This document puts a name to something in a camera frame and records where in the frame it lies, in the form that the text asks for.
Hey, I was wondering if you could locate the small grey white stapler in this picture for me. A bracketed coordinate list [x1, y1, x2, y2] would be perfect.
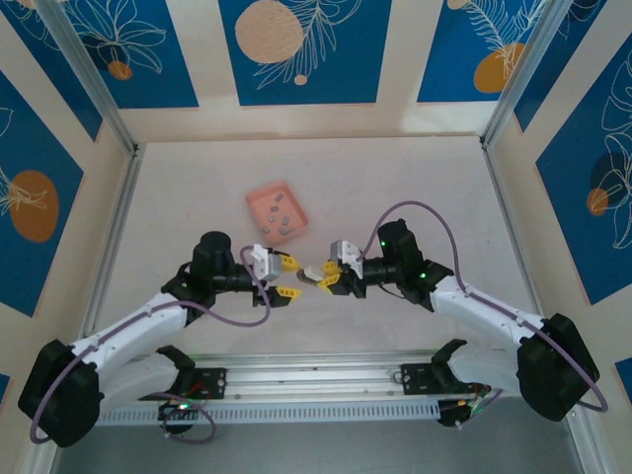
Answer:
[295, 265, 325, 286]

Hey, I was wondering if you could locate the pink plastic tray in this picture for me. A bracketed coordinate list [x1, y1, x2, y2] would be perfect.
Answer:
[245, 180, 311, 244]

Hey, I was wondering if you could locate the black controller board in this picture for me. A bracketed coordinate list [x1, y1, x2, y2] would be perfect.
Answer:
[436, 397, 495, 429]
[157, 399, 198, 421]

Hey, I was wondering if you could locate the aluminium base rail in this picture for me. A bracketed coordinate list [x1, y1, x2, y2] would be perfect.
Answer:
[98, 349, 500, 409]

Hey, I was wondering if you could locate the aluminium side rail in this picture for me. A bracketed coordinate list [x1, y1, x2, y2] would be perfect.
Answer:
[73, 142, 147, 342]
[481, 140, 557, 327]

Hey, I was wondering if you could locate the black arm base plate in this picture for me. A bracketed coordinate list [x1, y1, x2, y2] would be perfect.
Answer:
[400, 362, 438, 396]
[147, 367, 228, 401]

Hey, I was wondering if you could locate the grey slotted cable duct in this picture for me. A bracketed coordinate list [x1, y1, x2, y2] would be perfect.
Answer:
[96, 398, 441, 427]

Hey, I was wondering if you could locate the aluminium frame post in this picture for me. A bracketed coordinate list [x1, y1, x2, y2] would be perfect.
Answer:
[19, 434, 65, 474]
[37, 0, 139, 155]
[481, 0, 569, 147]
[565, 409, 606, 474]

